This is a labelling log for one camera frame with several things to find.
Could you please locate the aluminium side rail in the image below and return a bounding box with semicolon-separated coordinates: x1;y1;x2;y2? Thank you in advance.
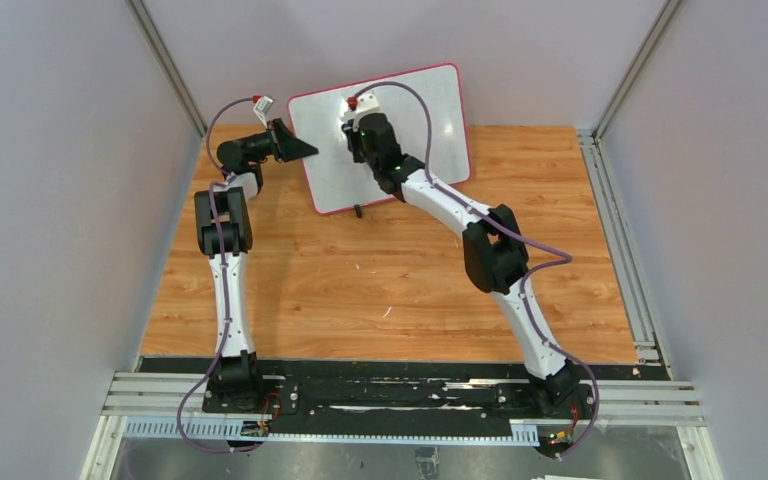
576;129;671;374

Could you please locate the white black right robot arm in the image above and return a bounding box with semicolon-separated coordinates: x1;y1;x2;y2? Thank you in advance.
342;113;600;418

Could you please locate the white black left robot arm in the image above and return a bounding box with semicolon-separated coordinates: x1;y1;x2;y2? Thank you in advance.
194;118;319;413

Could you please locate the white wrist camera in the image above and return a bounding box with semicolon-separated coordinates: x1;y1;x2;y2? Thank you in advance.
341;91;381;131
252;95;274;127

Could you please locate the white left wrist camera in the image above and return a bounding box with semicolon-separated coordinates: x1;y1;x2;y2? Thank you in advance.
252;95;274;127

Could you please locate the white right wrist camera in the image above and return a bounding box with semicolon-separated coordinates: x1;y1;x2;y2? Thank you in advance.
341;91;381;131

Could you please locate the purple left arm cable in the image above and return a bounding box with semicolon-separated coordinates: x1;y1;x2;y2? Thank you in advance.
177;96;273;455

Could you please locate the white slotted cable duct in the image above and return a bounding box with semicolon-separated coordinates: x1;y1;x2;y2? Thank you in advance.
122;415;541;446

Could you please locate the aluminium front rail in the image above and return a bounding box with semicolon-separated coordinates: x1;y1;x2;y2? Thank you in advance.
102;372;705;427

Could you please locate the pink framed whiteboard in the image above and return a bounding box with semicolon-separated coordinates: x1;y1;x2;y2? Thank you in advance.
287;63;472;214

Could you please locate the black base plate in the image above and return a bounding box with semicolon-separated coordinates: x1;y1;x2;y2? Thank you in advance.
137;357;668;441

